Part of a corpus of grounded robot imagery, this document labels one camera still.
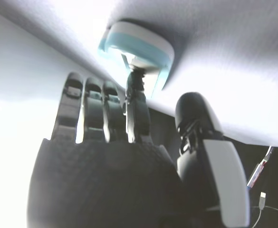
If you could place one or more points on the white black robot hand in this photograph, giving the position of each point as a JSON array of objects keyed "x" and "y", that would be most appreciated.
[{"x": 100, "y": 180}]

